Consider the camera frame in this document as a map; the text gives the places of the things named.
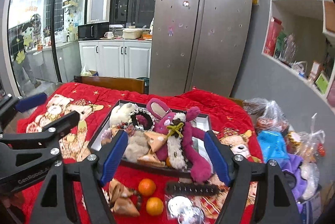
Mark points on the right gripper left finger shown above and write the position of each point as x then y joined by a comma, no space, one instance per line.
56,202

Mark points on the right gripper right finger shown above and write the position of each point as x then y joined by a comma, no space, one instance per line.
274,201

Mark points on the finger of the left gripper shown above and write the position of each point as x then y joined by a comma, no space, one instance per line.
51,133
25,104

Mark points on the gold triangular snack packet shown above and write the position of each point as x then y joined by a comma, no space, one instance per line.
118,190

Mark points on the orange mandarin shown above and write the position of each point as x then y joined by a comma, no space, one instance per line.
147,187
154,206

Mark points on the purple cloth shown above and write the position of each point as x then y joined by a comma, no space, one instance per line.
292,172

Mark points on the beige fluffy plush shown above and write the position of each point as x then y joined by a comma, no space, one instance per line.
137,146

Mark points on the white plush toy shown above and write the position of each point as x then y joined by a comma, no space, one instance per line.
121,113

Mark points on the blue plastic bag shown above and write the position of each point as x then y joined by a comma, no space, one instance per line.
272,146

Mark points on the mandarin in tray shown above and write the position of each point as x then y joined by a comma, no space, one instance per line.
168,163

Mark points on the black lace scrunchie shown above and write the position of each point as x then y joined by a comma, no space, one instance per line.
142,118

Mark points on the dark brown hair claw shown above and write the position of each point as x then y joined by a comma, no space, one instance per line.
189,189

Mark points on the clear plastic bag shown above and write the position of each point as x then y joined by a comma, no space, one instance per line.
267,115

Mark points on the bagged round badges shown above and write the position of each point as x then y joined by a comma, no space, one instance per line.
183,210

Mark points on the white kitchen cabinet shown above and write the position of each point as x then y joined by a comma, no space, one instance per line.
117,58

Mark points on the black microwave oven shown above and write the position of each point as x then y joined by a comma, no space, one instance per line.
93,31

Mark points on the cream plastic basin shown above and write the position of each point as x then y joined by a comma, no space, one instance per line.
132,33

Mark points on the silver double door fridge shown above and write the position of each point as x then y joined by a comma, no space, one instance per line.
197,44

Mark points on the white wall shelf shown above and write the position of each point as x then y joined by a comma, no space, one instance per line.
313,62

